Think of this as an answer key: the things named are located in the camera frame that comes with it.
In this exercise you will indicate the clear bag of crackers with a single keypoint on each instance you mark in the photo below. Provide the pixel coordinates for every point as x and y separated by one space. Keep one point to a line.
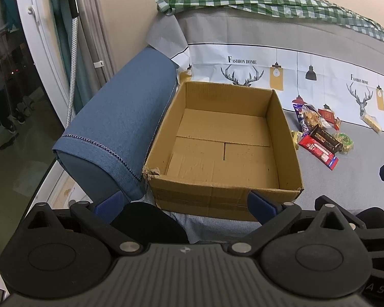
313 118

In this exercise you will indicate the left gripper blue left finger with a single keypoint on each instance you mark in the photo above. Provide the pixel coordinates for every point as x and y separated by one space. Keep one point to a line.
109 209

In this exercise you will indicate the red-yellow nougat candy packet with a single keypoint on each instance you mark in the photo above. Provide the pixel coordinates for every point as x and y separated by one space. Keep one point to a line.
337 123

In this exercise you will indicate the garment steamer with hose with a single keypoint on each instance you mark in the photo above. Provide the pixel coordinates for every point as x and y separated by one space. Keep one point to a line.
75 47

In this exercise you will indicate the red wafer bar packet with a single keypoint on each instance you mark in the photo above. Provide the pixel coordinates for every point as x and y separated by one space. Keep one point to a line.
319 151

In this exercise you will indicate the white door frame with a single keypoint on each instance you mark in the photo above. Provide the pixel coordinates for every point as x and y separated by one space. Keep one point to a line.
39 29

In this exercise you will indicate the yellow candy packet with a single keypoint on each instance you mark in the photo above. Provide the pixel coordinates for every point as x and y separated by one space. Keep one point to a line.
296 138

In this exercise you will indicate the brown cardboard box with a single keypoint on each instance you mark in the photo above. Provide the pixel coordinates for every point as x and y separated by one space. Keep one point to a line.
216 144

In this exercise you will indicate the pale cracker pack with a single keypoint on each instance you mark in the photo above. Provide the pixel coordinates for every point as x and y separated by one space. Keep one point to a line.
371 122

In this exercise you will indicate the green label nut bag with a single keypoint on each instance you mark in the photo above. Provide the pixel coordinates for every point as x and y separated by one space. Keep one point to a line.
346 143

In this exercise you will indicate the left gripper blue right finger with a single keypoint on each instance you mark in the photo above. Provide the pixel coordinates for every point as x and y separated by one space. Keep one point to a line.
262 208

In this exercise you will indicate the dark brown chocolate bar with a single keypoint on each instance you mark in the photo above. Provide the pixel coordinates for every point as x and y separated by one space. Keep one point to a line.
326 139

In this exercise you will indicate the grey curtain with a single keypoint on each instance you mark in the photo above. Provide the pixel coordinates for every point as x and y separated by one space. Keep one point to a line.
94 35

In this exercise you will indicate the purple snack bar packet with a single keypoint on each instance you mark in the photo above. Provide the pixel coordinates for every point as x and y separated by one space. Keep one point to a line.
300 113

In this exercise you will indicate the red square snack packet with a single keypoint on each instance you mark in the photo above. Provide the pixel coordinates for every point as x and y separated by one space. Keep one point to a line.
328 115

